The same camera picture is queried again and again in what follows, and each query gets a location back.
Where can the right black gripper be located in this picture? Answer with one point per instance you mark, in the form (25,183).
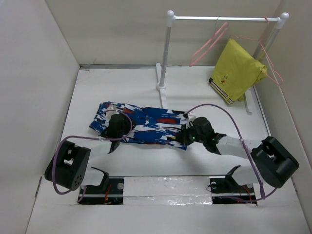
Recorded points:
(183,137)

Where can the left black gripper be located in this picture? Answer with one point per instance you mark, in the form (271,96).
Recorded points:
(126,122)

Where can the blue white red patterned trousers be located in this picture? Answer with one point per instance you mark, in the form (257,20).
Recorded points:
(151,125)

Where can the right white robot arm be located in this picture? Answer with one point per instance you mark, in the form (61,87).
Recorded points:
(270,161)

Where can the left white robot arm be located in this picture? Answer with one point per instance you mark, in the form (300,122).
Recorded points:
(69,163)

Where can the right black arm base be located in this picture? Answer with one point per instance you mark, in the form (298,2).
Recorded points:
(225,190)

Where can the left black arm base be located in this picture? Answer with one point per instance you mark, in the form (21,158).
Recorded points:
(98,188)

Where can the yellow folded garment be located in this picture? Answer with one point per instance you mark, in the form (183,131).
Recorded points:
(235,72)

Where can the white metal clothes rack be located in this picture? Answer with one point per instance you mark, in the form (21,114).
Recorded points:
(264,43)

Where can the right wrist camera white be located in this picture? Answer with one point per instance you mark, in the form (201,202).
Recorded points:
(190,116)

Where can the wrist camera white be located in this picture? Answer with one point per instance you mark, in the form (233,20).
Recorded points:
(190,116)
(110,111)

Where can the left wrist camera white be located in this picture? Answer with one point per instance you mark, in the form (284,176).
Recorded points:
(110,111)

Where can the pink wire hanger left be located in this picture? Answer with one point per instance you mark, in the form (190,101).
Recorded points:
(210,43)

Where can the pink wire hanger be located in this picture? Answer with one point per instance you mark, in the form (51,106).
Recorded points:
(210,43)
(277,79)

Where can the pink wire hanger right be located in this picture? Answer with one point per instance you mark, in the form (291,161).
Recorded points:
(277,79)

